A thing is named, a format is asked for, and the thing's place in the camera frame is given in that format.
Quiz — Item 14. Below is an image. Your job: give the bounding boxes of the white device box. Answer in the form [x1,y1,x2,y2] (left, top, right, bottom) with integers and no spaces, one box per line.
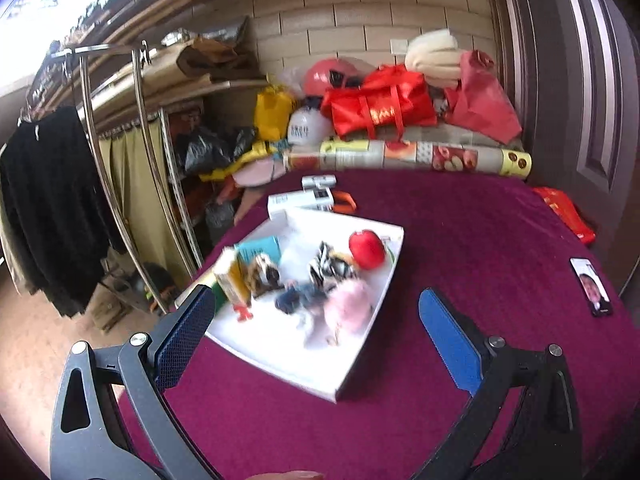
[267,188,334,219]

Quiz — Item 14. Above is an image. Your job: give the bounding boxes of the red gift bag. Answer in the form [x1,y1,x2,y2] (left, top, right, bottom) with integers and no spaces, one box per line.
[320,65,437,141]

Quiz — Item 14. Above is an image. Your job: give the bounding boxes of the grey purple scrunchie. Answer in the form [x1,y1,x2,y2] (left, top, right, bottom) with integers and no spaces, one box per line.
[274,283,326,315]

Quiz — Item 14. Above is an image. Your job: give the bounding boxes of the red helmet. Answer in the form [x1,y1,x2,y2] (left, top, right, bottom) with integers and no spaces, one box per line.
[303,58,363,96]

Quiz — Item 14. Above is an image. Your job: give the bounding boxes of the black hanging garment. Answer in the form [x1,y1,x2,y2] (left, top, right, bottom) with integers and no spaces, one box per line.
[1,106,125,318]

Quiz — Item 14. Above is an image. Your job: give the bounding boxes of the black plastic bag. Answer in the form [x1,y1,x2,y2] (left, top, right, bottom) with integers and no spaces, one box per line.
[174,125,257,176]

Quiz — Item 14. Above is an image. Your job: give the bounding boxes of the yellow green sponge pack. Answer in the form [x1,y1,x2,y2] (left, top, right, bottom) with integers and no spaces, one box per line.
[212,247,250,308]

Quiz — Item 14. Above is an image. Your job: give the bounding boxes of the black smartphone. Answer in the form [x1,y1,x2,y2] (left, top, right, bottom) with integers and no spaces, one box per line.
[570,258,613,318]

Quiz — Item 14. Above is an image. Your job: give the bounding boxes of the yellow curtain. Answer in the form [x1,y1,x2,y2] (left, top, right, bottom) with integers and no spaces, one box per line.
[100,127,190,287]

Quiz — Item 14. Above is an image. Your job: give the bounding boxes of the red packet on cloth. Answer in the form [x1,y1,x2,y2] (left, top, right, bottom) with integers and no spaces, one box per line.
[533,186,597,246]

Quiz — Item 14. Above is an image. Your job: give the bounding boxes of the teal sponge pack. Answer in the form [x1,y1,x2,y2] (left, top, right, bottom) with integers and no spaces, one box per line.
[234,236,281,266]

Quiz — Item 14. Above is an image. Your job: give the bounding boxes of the black white patterned sock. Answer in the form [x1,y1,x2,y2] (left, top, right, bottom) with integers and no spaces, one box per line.
[309,242,359,290]

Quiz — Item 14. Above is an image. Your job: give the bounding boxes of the fruit pattern rolled mat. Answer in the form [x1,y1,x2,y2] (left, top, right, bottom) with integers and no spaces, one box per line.
[283,140,533,180]

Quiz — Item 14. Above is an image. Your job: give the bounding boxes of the magenta velvet table cloth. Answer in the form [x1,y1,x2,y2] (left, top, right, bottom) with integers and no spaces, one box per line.
[117,167,640,480]

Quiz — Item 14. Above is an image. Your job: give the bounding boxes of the white shallow box tray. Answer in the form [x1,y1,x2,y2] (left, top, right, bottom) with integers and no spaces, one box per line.
[205,209,405,403]

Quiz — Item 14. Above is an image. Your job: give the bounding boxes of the red paper bag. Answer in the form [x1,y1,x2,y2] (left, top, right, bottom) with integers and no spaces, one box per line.
[444,50,522,144]

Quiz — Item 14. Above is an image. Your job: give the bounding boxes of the small white case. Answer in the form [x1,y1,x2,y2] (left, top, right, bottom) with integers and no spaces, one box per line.
[300,174,337,191]

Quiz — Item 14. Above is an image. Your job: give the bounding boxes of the pink fluffy pompom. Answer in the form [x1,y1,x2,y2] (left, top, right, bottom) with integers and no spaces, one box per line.
[324,278,372,335]

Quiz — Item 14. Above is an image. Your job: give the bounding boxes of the white helmet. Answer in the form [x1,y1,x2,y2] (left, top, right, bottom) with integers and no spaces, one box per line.
[286,106,334,145]

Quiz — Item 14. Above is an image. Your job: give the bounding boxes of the person's right hand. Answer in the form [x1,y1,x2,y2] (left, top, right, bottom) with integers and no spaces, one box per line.
[246,470,324,480]

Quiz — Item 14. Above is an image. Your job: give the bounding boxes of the red plush apple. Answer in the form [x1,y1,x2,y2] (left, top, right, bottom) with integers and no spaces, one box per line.
[348,230,386,270]

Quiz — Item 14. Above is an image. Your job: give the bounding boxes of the metal clothes rack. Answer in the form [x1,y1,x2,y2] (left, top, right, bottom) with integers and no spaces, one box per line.
[46,44,195,315]

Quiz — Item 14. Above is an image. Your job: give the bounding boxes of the yellow bag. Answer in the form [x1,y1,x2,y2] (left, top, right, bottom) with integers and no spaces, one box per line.
[254,86,296,142]

